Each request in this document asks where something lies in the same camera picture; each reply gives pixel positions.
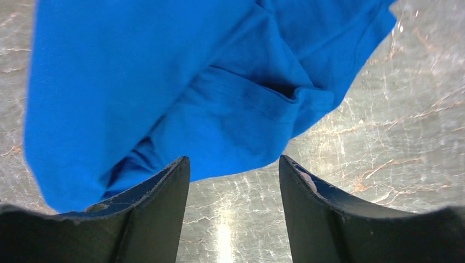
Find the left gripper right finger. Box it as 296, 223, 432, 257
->
279, 156, 464, 262

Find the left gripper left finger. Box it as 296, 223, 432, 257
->
1, 157, 190, 262

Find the blue printed t-shirt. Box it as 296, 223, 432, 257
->
23, 1, 396, 213

